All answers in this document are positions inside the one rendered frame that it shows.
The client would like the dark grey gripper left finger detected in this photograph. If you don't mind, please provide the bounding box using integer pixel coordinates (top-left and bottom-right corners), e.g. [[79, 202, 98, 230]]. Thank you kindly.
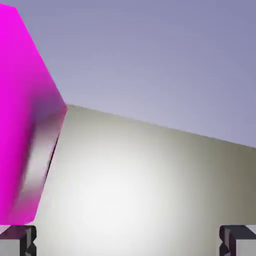
[[0, 225, 38, 256]]

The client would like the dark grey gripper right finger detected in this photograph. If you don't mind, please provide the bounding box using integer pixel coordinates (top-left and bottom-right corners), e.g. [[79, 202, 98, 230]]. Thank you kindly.
[[218, 224, 256, 256]]

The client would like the large magenta box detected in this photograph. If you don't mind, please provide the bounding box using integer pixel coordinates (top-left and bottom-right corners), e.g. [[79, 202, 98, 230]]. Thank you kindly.
[[0, 3, 68, 226]]

